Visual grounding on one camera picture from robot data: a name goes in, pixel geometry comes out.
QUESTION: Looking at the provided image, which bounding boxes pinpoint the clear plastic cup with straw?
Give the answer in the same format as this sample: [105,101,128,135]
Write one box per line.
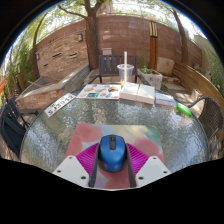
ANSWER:
[116,50,135,89]

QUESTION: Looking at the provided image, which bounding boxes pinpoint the concrete planter with plant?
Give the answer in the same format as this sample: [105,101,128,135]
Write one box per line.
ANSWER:
[139,65,164,91]

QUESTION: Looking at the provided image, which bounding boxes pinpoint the black folding chair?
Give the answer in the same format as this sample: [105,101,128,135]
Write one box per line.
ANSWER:
[0,96,40,160]

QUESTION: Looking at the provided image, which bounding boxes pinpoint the blue and black computer mouse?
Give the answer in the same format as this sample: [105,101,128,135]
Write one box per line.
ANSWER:
[96,134,129,173]

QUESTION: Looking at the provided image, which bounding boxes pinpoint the white flat box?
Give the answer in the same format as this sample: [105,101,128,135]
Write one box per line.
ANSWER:
[118,81,141,102]
[136,84,156,106]

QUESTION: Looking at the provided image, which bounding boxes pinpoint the raised stone planter bed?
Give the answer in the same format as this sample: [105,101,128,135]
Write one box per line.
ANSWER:
[14,64,91,112]

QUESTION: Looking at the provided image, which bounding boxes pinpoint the green wet wipes pack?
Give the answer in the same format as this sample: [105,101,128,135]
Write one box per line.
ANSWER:
[175,102,193,118]

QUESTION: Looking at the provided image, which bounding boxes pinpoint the blue and white box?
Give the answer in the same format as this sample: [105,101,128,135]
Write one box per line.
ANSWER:
[154,92,177,108]

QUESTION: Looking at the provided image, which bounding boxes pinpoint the slender tree trunk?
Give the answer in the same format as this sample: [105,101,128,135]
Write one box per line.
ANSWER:
[166,6,190,66]

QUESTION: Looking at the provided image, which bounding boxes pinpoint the pale stone block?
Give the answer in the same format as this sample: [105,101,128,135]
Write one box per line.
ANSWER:
[157,56,176,76]

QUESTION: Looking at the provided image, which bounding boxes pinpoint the forked tree trunk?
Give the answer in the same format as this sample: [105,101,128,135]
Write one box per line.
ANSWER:
[58,0,114,71]

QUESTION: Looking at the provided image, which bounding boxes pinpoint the wooden garden lamp post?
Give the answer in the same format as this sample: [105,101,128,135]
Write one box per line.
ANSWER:
[148,20,159,71]

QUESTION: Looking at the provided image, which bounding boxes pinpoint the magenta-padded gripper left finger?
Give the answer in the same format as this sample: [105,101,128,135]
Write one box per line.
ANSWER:
[52,142,101,189]

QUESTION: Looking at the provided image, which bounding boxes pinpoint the dark wooden slatted chair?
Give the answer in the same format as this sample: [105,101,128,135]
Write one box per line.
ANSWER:
[88,54,151,86]

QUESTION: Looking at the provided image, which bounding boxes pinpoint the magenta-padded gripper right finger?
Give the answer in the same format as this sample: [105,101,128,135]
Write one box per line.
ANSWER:
[124,142,172,189]

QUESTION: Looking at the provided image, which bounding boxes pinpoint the curved wooden bench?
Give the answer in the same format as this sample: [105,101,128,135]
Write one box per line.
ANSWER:
[172,61,224,115]

